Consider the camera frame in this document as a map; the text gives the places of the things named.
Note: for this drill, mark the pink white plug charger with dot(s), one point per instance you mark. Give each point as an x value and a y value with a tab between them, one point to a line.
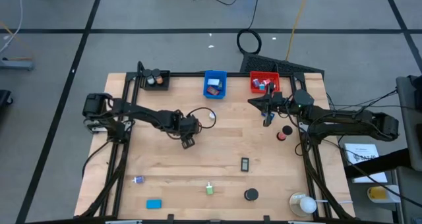
266	82

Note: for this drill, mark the black round puck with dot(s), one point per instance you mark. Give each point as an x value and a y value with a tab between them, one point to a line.
251	194

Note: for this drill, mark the green white USB charger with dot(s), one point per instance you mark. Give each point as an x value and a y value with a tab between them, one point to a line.
209	189

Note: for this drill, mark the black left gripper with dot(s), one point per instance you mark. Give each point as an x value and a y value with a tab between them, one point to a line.
189	126

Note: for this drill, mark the white paper booklet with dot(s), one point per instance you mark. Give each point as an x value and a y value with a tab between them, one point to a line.
362	155

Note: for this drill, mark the orange sand hourglass black caps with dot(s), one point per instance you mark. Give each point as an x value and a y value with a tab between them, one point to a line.
156	73

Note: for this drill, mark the black table edge bracket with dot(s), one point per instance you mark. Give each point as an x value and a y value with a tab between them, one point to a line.
170	217
266	218

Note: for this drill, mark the black small digital display device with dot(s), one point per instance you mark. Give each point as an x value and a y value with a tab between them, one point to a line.
220	85
244	164

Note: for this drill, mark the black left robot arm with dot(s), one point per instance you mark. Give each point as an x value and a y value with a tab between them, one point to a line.
141	113

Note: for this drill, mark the blue charger white plug face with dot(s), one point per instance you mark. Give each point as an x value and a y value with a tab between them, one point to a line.
256	82

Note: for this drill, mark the purple white plug charger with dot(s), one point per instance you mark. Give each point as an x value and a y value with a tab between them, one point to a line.
139	179

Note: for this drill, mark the yellow white container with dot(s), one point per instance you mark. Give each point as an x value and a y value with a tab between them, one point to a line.
377	194

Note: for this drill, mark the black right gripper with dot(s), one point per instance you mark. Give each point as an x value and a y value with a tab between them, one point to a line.
280	102

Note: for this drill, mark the white light bulb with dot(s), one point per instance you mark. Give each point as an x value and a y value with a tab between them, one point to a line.
308	205

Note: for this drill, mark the black grille mat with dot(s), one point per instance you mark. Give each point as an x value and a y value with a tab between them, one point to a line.
263	62

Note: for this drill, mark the grey floor stand base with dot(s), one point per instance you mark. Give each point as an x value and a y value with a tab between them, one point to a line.
16	65

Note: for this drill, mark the red plastic bin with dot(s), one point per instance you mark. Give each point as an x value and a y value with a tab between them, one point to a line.
276	85

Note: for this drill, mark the black aluminium table frame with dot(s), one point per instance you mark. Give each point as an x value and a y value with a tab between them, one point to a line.
184	74

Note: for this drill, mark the grey equipment cabinet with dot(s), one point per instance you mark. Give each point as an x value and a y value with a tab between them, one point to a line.
407	125

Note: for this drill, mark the red sand hourglass black caps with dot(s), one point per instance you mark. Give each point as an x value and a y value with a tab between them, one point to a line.
287	130

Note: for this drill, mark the black diagonal beam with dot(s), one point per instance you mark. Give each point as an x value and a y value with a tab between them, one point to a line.
379	163

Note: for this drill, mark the light blue white round charger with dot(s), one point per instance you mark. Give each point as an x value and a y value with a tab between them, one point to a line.
262	86

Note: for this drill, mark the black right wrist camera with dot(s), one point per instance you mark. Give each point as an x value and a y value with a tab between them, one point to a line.
271	88

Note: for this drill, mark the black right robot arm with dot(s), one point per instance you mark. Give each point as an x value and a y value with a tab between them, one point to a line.
346	118

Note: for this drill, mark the light blue small rectangular device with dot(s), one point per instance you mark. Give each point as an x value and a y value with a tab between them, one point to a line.
154	204

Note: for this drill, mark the black plastic basket tray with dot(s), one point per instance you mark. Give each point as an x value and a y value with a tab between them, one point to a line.
163	87

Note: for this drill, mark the black object at floor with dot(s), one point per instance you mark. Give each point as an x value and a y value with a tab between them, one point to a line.
4	99

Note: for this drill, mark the blue plastic bin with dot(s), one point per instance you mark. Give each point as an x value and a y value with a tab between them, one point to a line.
221	94

